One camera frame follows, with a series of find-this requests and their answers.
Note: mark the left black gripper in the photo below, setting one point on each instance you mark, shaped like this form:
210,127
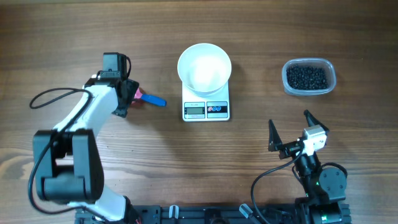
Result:
132,86

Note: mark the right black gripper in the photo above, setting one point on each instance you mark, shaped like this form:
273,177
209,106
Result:
275,142

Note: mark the pink scoop blue handle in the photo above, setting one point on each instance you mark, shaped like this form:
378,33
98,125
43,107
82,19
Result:
141,97

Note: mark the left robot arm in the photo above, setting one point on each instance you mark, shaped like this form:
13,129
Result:
67,166

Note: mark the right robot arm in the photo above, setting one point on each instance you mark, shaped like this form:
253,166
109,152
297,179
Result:
324,184

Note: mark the white bowl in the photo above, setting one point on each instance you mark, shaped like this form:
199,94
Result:
204,68

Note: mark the white digital kitchen scale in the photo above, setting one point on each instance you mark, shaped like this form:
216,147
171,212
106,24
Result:
201,108

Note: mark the black beans in container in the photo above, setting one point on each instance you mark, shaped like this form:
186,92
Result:
306,77

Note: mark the clear plastic container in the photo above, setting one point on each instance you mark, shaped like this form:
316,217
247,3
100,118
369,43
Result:
315,62

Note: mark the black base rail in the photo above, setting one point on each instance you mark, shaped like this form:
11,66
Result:
273,213

